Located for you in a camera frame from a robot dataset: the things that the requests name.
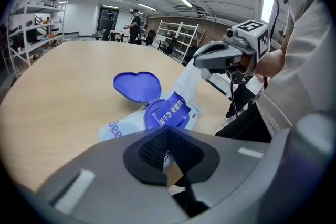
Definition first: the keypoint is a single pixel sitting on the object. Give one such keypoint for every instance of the black double door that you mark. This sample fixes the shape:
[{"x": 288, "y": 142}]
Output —
[{"x": 105, "y": 19}]

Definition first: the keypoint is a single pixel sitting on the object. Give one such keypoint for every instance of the white shelf rack with goods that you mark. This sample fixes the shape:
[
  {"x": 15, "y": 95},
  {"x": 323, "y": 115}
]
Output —
[{"x": 34, "y": 8}]

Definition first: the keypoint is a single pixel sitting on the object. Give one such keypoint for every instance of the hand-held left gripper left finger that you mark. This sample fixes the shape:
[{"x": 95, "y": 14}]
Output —
[{"x": 105, "y": 178}]

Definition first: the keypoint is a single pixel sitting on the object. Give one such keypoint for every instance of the pale desk black legs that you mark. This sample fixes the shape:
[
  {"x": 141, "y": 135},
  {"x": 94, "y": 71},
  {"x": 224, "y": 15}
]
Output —
[{"x": 115, "y": 32}]

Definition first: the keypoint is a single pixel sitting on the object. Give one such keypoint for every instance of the person's right forearm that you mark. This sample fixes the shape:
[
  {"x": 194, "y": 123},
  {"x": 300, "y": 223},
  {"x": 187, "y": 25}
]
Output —
[{"x": 270, "y": 63}]

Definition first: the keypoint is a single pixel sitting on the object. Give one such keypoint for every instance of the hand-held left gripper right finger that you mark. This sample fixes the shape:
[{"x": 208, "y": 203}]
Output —
[{"x": 236, "y": 178}]

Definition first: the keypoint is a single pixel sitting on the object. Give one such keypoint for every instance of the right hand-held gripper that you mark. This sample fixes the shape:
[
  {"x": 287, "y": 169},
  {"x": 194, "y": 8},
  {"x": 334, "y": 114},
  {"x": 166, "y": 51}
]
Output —
[{"x": 252, "y": 31}]

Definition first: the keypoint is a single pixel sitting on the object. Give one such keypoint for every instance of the person's black trousers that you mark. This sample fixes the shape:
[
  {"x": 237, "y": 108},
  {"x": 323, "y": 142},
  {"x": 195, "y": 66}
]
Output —
[{"x": 244, "y": 123}]

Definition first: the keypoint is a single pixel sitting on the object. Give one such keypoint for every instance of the light wooden table white legs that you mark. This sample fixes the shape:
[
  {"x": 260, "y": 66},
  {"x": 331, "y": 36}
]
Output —
[{"x": 65, "y": 86}]

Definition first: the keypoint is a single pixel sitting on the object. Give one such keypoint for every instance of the white wet wipe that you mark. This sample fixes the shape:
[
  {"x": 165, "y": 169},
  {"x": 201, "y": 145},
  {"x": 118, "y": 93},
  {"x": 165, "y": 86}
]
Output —
[{"x": 187, "y": 81}]

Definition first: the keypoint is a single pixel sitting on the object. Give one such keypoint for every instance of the person's beige shirt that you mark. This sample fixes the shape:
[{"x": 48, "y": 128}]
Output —
[{"x": 309, "y": 60}]

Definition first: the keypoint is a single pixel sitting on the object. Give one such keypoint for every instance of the white wet wipe pack purple lid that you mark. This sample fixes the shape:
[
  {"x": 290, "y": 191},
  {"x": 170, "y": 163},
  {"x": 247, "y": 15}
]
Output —
[{"x": 136, "y": 86}]

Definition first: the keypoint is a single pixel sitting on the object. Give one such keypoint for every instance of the white empty shelf rack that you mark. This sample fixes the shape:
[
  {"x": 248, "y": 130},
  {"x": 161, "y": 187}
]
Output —
[{"x": 181, "y": 34}]

